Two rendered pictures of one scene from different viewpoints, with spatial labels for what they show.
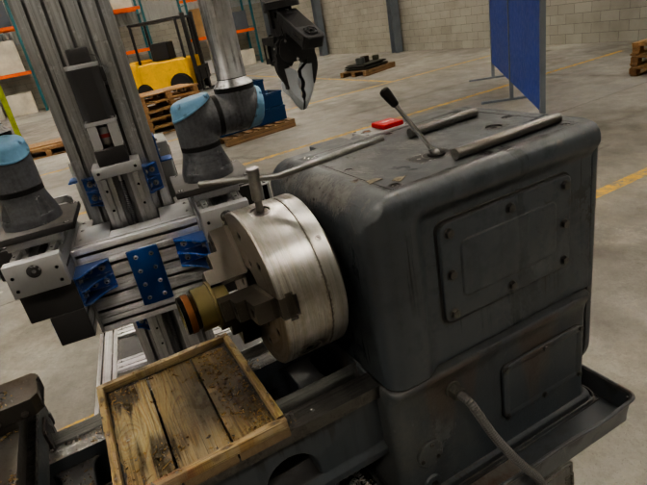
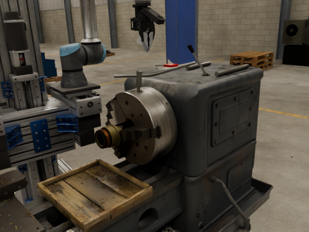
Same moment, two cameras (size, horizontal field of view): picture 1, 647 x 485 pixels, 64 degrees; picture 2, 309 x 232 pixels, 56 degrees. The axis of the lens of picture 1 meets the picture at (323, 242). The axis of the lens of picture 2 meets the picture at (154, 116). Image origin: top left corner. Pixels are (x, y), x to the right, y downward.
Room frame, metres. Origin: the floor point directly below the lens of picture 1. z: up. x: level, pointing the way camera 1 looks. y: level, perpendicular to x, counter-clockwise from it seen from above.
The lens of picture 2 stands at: (-0.20, 0.44, 1.51)
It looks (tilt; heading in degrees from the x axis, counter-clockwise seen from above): 18 degrees down; 340
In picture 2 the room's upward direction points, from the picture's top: 2 degrees counter-clockwise
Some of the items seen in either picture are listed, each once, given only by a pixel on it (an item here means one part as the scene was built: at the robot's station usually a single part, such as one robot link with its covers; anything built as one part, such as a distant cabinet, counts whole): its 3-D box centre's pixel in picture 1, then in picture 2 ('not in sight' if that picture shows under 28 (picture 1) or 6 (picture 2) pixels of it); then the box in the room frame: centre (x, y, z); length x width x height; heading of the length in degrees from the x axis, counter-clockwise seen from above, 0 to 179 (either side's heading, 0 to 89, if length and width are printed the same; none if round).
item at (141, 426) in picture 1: (185, 409); (94, 189); (0.82, 0.33, 0.89); 0.36 x 0.30 x 0.04; 23
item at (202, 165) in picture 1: (204, 159); (73, 77); (1.52, 0.30, 1.21); 0.15 x 0.15 x 0.10
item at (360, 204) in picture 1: (430, 222); (194, 108); (1.10, -0.25, 1.06); 0.59 x 0.48 x 0.39; 113
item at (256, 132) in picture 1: (245, 109); (32, 68); (8.15, 0.80, 0.39); 1.20 x 0.80 x 0.79; 122
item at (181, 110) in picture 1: (195, 119); (71, 55); (1.53, 0.29, 1.33); 0.13 x 0.12 x 0.14; 112
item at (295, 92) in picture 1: (289, 89); (141, 41); (1.12, 0.01, 1.41); 0.06 x 0.03 x 0.09; 25
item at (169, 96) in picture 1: (166, 109); not in sight; (10.33, 2.50, 0.36); 1.26 x 0.86 x 0.73; 126
